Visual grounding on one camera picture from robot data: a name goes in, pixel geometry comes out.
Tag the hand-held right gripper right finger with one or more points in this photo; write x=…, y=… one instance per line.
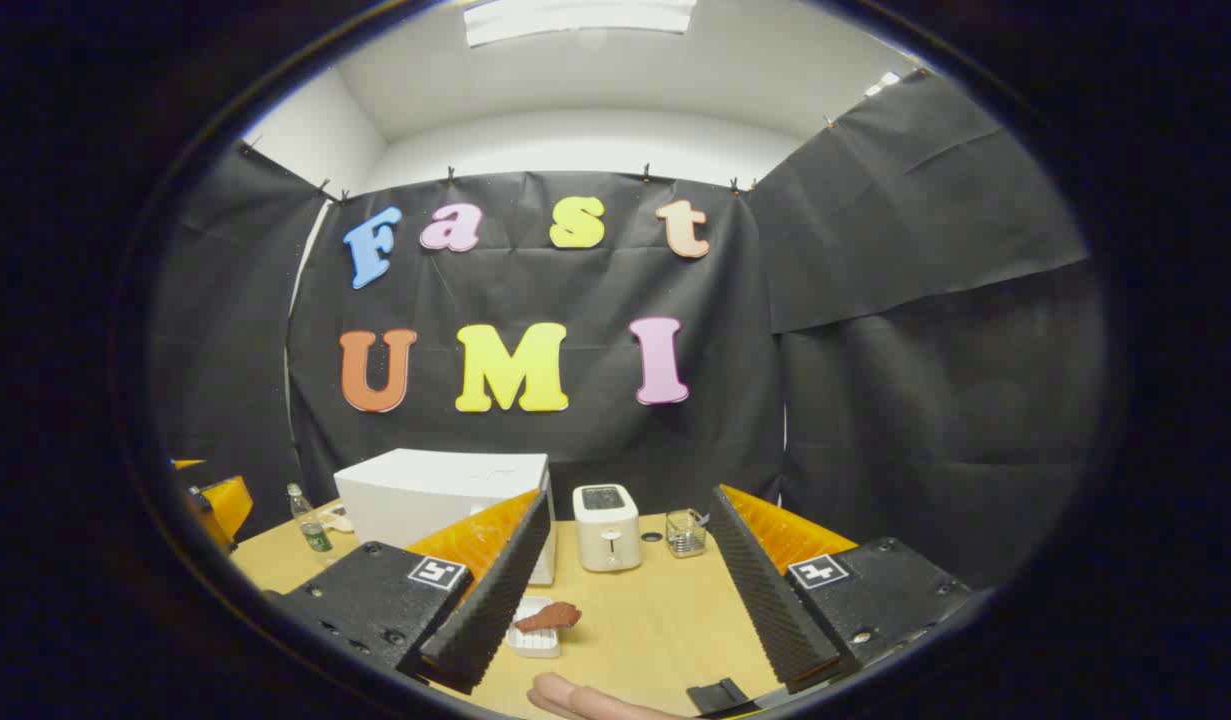
x=765, y=600

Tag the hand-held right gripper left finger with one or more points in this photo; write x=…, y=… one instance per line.
x=495, y=600

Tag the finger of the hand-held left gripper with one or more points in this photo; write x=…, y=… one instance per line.
x=187, y=464
x=225, y=500

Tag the brown meat piece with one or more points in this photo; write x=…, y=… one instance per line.
x=550, y=616

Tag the white microwave oven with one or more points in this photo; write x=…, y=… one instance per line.
x=415, y=490

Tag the clear green label water bottle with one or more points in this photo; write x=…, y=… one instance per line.
x=313, y=530

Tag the clear glass cup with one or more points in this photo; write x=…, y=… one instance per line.
x=686, y=533

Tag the white divided seasoning dish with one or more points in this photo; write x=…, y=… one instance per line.
x=337, y=518

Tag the white toaster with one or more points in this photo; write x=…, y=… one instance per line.
x=605, y=530

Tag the ceiling light panel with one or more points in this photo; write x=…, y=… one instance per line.
x=575, y=18

